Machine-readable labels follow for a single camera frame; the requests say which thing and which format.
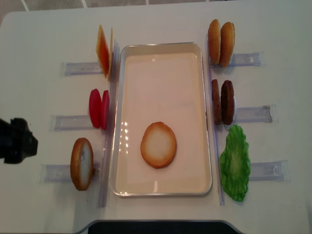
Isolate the green lettuce leaf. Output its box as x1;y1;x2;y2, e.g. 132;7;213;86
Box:
219;124;251;202

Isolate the bread slice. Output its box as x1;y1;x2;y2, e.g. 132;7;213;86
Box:
70;137;94;191
140;122;177;169

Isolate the bun slice top left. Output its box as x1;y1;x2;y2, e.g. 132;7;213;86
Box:
208;19;221;65

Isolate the red tomato slice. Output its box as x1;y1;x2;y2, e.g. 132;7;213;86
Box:
89;89;102;129
100;90;109;131

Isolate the red tomato slice right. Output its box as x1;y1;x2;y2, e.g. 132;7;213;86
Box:
100;90;109;131

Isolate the bun slice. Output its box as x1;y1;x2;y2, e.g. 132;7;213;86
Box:
208;19;221;65
219;22;235;67

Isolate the brown meat patty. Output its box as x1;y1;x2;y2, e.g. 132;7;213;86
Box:
221;80;235;125
212;79;222;125

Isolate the white rectangular metal tray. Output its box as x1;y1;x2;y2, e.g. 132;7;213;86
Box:
109;42;212;196

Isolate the red tomato slice left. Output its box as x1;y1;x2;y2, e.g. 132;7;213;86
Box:
89;89;102;129

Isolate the orange cheese slice left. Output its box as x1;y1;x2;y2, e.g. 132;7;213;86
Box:
96;24;109;77

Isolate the bun slice top right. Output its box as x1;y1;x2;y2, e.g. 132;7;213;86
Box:
219;22;235;67

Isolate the brown meat patty right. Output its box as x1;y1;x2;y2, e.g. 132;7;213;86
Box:
221;80;235;125

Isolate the yellow cheese slice right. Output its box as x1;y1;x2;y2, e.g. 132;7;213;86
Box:
107;28;113;81

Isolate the brown meat patty left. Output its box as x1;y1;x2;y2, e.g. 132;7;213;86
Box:
212;79;222;125

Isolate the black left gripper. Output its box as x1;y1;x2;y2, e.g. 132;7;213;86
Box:
0;118;38;164

